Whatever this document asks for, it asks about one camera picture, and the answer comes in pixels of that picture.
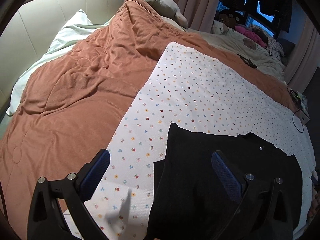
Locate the black cable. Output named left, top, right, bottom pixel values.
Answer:
left=286, top=86, right=305, bottom=133

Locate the cream blanket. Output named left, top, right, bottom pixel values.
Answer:
left=159, top=16, right=287, bottom=83

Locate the pink cloth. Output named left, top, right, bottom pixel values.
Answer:
left=235, top=25, right=267, bottom=49

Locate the brown plush toy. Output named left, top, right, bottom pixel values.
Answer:
left=217, top=9, right=244, bottom=29

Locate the black garment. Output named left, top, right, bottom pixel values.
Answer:
left=146, top=123, right=302, bottom=239

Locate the orange quilted comforter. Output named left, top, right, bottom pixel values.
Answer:
left=1, top=0, right=295, bottom=239

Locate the floral patterned cloth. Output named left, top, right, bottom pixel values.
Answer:
left=249, top=24, right=284, bottom=60

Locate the white plush toy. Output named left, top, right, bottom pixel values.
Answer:
left=144, top=0, right=188, bottom=28

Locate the pale green pillow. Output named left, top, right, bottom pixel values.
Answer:
left=6, top=9, right=110, bottom=116

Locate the cream padded headboard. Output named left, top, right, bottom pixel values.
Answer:
left=1, top=0, right=124, bottom=112

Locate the white dotted bed sheet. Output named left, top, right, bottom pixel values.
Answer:
left=85, top=42, right=316, bottom=239

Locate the bear pattern cushion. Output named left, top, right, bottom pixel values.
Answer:
left=212, top=21, right=268, bottom=56

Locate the pink curtain right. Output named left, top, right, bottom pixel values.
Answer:
left=284, top=17, right=319, bottom=93

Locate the white bedside box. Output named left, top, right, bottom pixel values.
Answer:
left=293, top=91, right=311, bottom=126

